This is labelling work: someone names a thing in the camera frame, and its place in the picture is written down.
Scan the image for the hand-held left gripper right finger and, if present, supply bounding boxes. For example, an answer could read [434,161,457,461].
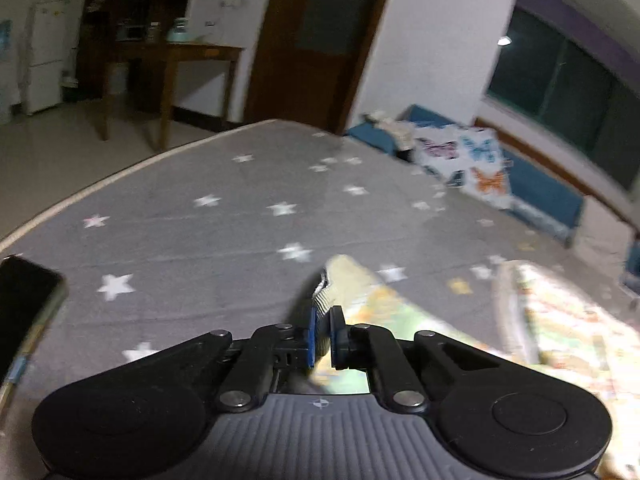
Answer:
[329,306,502,414]

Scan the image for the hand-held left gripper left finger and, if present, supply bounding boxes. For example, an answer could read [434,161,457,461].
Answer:
[165,306,322,414]

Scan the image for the colourful printed garment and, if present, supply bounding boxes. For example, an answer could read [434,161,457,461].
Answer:
[310,254,640,480]

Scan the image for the grey star-printed bed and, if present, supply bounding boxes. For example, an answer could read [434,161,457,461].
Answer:
[0,119,640,480]

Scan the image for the crumpled white cloth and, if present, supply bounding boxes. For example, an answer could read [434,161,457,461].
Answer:
[364,111,417,150]

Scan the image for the butterfly print pillow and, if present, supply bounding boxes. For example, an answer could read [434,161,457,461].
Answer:
[412,124,517,209]

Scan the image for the blue sofa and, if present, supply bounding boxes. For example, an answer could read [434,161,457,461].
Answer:
[347,104,587,249]

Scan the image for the brown wooden door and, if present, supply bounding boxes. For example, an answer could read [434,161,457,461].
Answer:
[244,0,402,136]

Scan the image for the black smartphone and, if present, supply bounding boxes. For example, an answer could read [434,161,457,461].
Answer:
[0,254,69,413]

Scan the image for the brown wooden table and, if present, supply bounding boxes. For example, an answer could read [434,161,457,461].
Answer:
[97,40,246,152]

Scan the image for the dark glass window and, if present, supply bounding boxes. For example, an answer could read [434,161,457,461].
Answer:
[487,7,640,189]

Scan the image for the teal kettle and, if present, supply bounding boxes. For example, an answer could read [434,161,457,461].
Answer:
[165,17,194,44]

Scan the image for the dark wooden cabinet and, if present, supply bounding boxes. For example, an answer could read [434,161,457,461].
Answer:
[75,0,202,102]

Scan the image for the white refrigerator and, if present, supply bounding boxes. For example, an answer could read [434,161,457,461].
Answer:
[22,0,72,114]

